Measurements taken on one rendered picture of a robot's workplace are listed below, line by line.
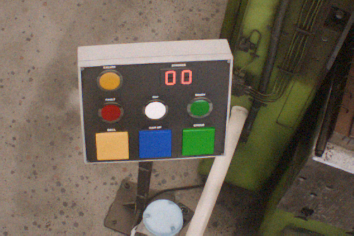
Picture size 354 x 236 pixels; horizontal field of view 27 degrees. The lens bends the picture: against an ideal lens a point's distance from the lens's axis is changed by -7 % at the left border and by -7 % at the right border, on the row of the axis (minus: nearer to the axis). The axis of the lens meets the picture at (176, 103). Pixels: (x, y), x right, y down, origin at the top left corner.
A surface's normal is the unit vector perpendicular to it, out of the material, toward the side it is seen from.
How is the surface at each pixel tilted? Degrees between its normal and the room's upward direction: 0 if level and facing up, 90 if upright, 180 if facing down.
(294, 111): 90
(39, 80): 0
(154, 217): 0
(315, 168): 90
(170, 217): 0
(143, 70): 60
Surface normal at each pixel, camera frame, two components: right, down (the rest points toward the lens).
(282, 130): -0.33, 0.84
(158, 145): 0.11, 0.58
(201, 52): 0.02, -0.82
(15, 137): 0.07, -0.42
